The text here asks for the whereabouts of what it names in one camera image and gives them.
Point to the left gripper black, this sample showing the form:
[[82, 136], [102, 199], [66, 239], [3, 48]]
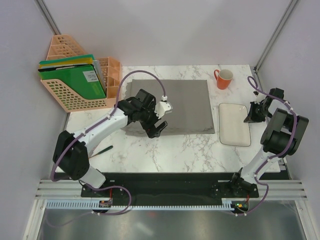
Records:
[[151, 131]]

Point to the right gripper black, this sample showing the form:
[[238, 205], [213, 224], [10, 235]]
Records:
[[251, 118]]

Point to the white rectangular plate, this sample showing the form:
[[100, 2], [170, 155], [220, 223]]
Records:
[[233, 131]]

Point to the grey placemat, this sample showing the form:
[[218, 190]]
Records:
[[191, 114]]

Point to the orange mug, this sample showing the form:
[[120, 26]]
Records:
[[223, 78]]

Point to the gold fork green handle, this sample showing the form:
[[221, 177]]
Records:
[[103, 151]]

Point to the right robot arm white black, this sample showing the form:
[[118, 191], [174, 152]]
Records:
[[282, 137]]

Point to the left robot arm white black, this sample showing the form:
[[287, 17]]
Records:
[[73, 150]]

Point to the green folder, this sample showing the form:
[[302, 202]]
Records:
[[81, 78]]

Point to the yellow folder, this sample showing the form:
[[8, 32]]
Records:
[[81, 59]]

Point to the peach file organizer rack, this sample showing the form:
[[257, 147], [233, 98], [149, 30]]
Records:
[[108, 69]]

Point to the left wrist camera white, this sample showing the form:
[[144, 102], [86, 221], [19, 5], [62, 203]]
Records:
[[162, 108]]

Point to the right aluminium frame post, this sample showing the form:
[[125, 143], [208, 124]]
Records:
[[276, 33]]

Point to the aluminium frame post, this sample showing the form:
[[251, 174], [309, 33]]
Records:
[[48, 16], [276, 33]]

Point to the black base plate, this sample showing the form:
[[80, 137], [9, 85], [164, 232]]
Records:
[[165, 188]]

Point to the white cable duct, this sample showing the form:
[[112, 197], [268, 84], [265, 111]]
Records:
[[104, 204]]

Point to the aluminium rail profile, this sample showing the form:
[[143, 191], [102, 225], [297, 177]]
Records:
[[71, 190]]

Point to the left aluminium frame post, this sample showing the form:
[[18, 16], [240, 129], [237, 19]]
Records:
[[48, 16]]

